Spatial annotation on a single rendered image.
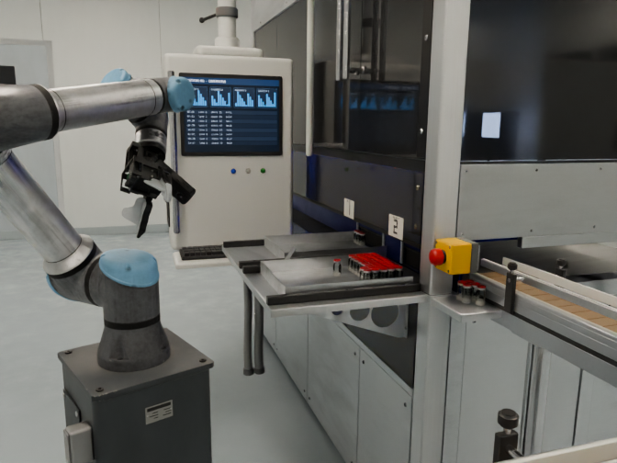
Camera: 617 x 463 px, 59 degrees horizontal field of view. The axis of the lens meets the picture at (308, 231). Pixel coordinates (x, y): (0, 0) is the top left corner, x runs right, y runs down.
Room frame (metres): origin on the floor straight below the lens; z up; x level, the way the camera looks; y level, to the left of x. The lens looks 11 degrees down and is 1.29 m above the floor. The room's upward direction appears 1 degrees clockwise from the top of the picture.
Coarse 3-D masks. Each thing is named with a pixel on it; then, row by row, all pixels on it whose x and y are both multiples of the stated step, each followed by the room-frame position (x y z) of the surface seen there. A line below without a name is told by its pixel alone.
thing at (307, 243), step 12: (264, 240) 1.82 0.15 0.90; (276, 240) 1.84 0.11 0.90; (288, 240) 1.85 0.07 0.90; (300, 240) 1.86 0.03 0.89; (312, 240) 1.88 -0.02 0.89; (324, 240) 1.89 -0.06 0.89; (336, 240) 1.91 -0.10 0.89; (348, 240) 1.92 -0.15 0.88; (276, 252) 1.67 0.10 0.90; (288, 252) 1.59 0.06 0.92; (300, 252) 1.60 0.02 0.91; (312, 252) 1.61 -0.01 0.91; (324, 252) 1.62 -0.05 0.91; (336, 252) 1.63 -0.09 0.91; (348, 252) 1.65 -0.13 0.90; (360, 252) 1.66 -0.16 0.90; (372, 252) 1.67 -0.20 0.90; (384, 252) 1.68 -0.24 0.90
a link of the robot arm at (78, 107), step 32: (0, 96) 0.88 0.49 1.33; (32, 96) 0.91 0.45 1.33; (64, 96) 0.97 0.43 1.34; (96, 96) 1.02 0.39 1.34; (128, 96) 1.09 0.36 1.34; (160, 96) 1.16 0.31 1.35; (192, 96) 1.22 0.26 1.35; (0, 128) 0.87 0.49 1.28; (32, 128) 0.90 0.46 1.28; (64, 128) 0.97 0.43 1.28
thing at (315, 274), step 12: (264, 264) 1.48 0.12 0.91; (276, 264) 1.49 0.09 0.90; (288, 264) 1.50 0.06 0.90; (300, 264) 1.51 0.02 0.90; (312, 264) 1.52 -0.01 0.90; (324, 264) 1.53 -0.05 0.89; (264, 276) 1.42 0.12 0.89; (276, 276) 1.44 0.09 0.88; (288, 276) 1.44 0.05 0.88; (300, 276) 1.44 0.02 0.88; (312, 276) 1.44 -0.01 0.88; (324, 276) 1.44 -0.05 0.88; (348, 276) 1.45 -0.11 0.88; (276, 288) 1.30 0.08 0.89; (288, 288) 1.23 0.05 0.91; (300, 288) 1.24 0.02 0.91; (312, 288) 1.25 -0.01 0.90; (324, 288) 1.26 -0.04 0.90; (336, 288) 1.27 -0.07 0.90
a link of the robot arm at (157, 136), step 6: (138, 132) 1.30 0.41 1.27; (144, 132) 1.29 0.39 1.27; (150, 132) 1.29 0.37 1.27; (156, 132) 1.29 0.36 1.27; (162, 132) 1.31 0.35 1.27; (138, 138) 1.28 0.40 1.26; (144, 138) 1.27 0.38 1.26; (150, 138) 1.27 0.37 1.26; (156, 138) 1.28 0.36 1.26; (162, 138) 1.30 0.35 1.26; (162, 144) 1.29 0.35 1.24
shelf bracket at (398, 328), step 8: (408, 304) 1.37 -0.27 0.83; (328, 312) 1.31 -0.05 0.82; (344, 312) 1.33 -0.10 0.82; (400, 312) 1.38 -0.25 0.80; (408, 312) 1.37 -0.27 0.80; (336, 320) 1.32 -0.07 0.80; (344, 320) 1.33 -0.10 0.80; (352, 320) 1.34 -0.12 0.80; (368, 320) 1.35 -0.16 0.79; (400, 320) 1.38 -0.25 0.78; (368, 328) 1.35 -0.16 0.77; (376, 328) 1.36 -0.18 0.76; (384, 328) 1.36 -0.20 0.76; (392, 328) 1.37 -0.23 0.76; (400, 328) 1.38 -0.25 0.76; (400, 336) 1.38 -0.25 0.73
